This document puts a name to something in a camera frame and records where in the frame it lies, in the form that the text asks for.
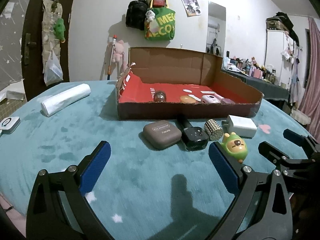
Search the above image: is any red framed picture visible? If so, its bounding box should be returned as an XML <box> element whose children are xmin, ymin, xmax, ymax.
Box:
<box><xmin>151</xmin><ymin>0</ymin><xmax>167</xmax><ymax>8</ymax></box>

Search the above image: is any green plush toy on door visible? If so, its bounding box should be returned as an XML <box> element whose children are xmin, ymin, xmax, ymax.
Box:
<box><xmin>53</xmin><ymin>18</ymin><xmax>66</xmax><ymax>43</ymax></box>

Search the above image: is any hanging fabric organizer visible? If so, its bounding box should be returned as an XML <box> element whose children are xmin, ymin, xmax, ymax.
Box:
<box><xmin>42</xmin><ymin>0</ymin><xmax>62</xmax><ymax>69</ymax></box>

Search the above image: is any black backpack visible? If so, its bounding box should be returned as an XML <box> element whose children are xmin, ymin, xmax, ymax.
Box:
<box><xmin>125</xmin><ymin>0</ymin><xmax>149</xmax><ymax>30</ymax></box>

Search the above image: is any pink curtain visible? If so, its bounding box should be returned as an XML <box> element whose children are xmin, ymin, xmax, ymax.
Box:
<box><xmin>299</xmin><ymin>17</ymin><xmax>319</xmax><ymax>137</ymax></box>

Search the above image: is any black square bottle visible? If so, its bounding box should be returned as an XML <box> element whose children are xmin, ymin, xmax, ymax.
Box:
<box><xmin>177</xmin><ymin>119</ymin><xmax>209</xmax><ymax>151</ymax></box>

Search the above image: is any white wardrobe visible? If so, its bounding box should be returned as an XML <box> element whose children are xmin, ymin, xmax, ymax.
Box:
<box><xmin>265</xmin><ymin>29</ymin><xmax>296</xmax><ymax>88</ymax></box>

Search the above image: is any green bear figurine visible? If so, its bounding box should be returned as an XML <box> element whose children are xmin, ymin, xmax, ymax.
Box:
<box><xmin>221</xmin><ymin>132</ymin><xmax>248</xmax><ymax>164</ymax></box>

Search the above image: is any teal plush table mat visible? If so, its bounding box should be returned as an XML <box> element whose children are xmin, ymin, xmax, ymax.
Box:
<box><xmin>1</xmin><ymin>81</ymin><xmax>319</xmax><ymax>239</ymax></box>

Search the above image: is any wall photo poster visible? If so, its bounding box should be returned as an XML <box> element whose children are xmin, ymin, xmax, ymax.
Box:
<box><xmin>181</xmin><ymin>0</ymin><xmax>201</xmax><ymax>17</ymax></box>

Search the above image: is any pink nail polish bottle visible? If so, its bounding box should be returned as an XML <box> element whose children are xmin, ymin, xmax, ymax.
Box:
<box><xmin>213</xmin><ymin>93</ymin><xmax>235</xmax><ymax>104</ymax></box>

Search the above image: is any pink plush toy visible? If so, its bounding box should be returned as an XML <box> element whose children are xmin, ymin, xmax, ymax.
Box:
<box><xmin>112</xmin><ymin>40</ymin><xmax>124</xmax><ymax>63</ymax></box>

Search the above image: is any white plastic roll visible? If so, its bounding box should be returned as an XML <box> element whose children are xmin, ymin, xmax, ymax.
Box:
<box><xmin>41</xmin><ymin>83</ymin><xmax>91</xmax><ymax>117</ymax></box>

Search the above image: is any brown eyeshadow case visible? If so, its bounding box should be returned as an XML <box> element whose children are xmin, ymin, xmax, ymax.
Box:
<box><xmin>143</xmin><ymin>120</ymin><xmax>182</xmax><ymax>150</ymax></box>

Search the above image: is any orange round compact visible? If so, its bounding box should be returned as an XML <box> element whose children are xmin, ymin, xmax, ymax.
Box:
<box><xmin>180</xmin><ymin>95</ymin><xmax>198</xmax><ymax>103</ymax></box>

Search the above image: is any dark cloth side table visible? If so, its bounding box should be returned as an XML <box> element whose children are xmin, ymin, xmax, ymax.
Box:
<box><xmin>222</xmin><ymin>69</ymin><xmax>289</xmax><ymax>102</ymax></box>

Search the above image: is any lilac round device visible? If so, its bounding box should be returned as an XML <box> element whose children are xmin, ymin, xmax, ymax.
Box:
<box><xmin>201</xmin><ymin>94</ymin><xmax>221</xmax><ymax>103</ymax></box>

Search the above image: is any small brown glass ball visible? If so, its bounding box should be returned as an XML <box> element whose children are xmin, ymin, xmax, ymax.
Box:
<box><xmin>153</xmin><ymin>90</ymin><xmax>167</xmax><ymax>102</ymax></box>

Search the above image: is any studded silver cylinder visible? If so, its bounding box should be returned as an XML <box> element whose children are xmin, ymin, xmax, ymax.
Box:
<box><xmin>204</xmin><ymin>119</ymin><xmax>224</xmax><ymax>141</ymax></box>

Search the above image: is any cardboard box red lining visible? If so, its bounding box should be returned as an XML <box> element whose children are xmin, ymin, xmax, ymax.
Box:
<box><xmin>116</xmin><ymin>47</ymin><xmax>264</xmax><ymax>120</ymax></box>

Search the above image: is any white plastic bag hanging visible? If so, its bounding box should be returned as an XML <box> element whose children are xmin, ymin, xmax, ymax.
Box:
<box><xmin>44</xmin><ymin>50</ymin><xmax>63</xmax><ymax>86</ymax></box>

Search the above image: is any green tote bag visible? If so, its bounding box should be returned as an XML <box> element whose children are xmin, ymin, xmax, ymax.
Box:
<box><xmin>144</xmin><ymin>7</ymin><xmax>176</xmax><ymax>41</ymax></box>

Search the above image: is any white square device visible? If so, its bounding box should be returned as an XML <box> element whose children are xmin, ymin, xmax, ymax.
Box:
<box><xmin>0</xmin><ymin>116</ymin><xmax>21</xmax><ymax>134</ymax></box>

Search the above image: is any white power adapter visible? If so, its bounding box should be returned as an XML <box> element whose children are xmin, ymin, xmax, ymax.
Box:
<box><xmin>221</xmin><ymin>115</ymin><xmax>257</xmax><ymax>138</ymax></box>

